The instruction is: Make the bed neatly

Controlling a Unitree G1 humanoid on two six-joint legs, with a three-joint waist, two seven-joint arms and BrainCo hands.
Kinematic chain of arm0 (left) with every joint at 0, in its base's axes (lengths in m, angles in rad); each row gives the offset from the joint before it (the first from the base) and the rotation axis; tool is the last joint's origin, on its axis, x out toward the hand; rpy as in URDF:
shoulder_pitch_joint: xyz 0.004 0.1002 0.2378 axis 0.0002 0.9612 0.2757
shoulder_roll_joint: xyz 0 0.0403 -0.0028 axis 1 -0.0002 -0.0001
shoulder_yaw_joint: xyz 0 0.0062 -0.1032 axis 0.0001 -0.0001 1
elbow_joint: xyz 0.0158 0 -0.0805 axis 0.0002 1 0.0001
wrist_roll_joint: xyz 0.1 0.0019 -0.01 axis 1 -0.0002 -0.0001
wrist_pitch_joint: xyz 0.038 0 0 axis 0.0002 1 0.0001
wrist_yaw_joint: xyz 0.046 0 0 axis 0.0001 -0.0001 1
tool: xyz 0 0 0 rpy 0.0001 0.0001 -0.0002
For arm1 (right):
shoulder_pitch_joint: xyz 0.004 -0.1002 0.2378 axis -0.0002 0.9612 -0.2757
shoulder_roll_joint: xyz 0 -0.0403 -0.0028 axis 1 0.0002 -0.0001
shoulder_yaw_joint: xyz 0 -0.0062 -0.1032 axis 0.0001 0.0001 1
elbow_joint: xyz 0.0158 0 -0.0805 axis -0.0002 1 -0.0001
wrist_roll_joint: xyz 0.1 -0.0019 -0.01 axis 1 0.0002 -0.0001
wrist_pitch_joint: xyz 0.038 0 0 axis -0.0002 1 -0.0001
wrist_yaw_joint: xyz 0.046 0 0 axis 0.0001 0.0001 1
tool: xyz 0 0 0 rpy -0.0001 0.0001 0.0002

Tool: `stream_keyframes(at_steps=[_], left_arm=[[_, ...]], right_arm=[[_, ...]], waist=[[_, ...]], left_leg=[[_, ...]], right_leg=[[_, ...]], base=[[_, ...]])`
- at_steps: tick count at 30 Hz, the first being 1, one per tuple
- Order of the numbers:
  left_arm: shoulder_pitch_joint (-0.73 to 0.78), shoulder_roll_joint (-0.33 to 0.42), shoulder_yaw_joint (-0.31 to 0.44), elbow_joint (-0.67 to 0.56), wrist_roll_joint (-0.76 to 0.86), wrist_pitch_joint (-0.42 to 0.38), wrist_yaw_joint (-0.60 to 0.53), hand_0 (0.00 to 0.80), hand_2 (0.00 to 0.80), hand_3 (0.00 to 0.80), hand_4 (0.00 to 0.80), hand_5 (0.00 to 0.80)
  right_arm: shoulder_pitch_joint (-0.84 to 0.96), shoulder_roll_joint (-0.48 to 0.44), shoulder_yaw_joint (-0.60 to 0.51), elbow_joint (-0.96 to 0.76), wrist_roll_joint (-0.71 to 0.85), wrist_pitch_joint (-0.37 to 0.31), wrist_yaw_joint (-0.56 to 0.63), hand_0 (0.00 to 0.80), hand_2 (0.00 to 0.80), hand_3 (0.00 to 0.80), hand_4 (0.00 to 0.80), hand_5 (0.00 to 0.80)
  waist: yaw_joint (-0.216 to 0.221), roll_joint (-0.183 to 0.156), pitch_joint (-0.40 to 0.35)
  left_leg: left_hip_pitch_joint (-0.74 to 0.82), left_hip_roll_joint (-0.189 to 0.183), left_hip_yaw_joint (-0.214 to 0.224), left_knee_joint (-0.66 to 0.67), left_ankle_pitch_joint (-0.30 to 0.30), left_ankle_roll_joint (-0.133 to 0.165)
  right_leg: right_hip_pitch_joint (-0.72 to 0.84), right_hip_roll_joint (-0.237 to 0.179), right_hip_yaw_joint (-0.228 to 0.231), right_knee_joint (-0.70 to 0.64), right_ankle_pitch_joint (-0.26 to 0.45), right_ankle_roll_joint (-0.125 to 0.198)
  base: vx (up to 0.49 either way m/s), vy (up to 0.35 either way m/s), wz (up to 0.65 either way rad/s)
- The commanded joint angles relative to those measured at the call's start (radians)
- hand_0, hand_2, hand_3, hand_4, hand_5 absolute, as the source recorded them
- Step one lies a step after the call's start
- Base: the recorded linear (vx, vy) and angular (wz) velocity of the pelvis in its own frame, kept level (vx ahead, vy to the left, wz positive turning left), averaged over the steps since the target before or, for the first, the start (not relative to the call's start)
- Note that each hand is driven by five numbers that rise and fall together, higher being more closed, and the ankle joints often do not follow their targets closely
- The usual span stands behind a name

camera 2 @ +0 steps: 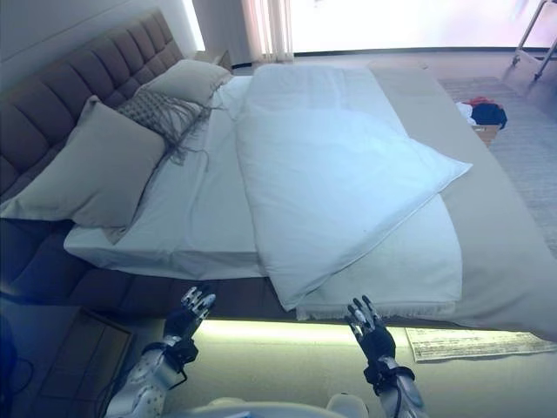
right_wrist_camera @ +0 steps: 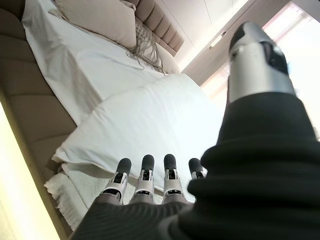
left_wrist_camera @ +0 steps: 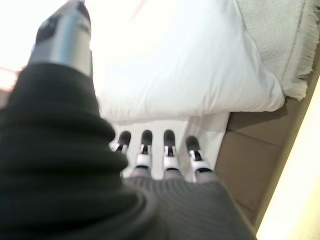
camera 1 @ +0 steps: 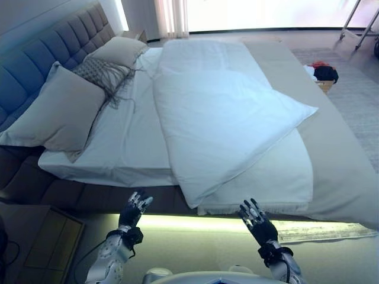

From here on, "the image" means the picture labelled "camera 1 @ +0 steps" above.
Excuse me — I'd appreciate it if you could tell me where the silver robot torso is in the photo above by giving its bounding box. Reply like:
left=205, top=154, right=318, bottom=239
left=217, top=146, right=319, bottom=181
left=143, top=263, right=267, bottom=284

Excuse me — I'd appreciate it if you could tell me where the brown upholstered bed frame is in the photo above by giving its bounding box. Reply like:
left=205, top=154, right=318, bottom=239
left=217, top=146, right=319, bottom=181
left=0, top=144, right=320, bottom=221

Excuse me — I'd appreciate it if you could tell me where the grey floor rug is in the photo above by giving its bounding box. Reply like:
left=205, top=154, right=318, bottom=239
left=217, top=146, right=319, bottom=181
left=278, top=47, right=379, bottom=241

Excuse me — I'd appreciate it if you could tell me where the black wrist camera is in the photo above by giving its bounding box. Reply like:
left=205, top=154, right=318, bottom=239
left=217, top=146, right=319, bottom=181
left=257, top=246, right=294, bottom=262
left=124, top=226, right=144, bottom=245

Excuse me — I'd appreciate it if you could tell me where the patterned fringed cushion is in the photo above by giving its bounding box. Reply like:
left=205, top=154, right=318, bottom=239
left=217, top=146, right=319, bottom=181
left=70, top=56, right=143, bottom=113

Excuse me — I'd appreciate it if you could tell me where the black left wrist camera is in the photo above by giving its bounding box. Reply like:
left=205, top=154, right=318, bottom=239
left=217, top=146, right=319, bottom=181
left=124, top=226, right=144, bottom=245

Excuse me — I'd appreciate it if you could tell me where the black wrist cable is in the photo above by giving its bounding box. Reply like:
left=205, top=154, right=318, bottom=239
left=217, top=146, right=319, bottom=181
left=118, top=233, right=137, bottom=259
left=280, top=251, right=293, bottom=284

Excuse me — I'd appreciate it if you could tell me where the under-bed light strip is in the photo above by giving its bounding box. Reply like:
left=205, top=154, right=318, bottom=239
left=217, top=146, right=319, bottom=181
left=139, top=214, right=320, bottom=234

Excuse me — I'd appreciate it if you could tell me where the small beige pillow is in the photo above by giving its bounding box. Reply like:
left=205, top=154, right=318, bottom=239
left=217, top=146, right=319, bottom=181
left=88, top=35, right=149, bottom=67

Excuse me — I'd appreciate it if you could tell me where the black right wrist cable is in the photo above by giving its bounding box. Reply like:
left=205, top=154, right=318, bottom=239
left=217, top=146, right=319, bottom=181
left=280, top=251, right=293, bottom=284

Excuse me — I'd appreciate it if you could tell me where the sheer striped curtain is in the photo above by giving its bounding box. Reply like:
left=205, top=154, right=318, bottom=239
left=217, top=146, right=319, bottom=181
left=165, top=0, right=190, bottom=33

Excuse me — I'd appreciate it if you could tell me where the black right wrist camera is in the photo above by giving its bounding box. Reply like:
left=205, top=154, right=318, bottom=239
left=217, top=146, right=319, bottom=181
left=257, top=246, right=294, bottom=262

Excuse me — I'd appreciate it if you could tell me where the white duvet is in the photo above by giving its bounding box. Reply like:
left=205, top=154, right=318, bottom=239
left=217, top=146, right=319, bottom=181
left=152, top=39, right=319, bottom=209

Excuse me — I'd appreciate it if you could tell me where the large beige pillow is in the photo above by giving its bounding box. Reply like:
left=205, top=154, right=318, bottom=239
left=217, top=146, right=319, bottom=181
left=0, top=61, right=107, bottom=163

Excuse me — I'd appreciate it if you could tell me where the large wooden nightstand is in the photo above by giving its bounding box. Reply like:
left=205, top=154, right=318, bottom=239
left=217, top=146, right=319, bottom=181
left=0, top=201, right=86, bottom=284

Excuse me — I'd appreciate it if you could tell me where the black garment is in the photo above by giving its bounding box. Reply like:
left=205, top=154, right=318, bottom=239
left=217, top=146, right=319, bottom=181
left=313, top=66, right=339, bottom=82

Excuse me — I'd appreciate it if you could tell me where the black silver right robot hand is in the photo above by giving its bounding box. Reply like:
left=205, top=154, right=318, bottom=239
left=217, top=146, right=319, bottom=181
left=238, top=198, right=279, bottom=247

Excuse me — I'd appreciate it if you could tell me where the tufted upholstered headboard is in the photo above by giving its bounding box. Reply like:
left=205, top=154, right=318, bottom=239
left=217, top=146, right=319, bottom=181
left=0, top=0, right=119, bottom=131

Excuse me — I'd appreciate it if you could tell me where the black floor cable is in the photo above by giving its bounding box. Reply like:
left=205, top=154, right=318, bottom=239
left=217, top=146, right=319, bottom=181
left=0, top=230, right=19, bottom=267

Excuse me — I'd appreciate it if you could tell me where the wooden laundry basket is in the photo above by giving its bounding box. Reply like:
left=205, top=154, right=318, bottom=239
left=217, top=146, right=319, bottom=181
left=315, top=78, right=338, bottom=94

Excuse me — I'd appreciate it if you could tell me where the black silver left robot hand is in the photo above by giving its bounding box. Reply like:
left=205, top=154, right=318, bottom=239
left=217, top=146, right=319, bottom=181
left=118, top=190, right=154, bottom=228

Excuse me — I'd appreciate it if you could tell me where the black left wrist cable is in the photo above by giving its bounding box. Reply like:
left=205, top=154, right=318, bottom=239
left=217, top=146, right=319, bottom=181
left=118, top=233, right=137, bottom=259

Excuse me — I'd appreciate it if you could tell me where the white bed sheet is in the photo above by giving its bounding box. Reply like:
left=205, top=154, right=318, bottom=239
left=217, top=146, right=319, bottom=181
left=38, top=47, right=190, bottom=180

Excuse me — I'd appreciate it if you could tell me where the beige bed runner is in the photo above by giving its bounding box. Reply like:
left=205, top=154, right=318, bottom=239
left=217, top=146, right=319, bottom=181
left=242, top=40, right=379, bottom=230

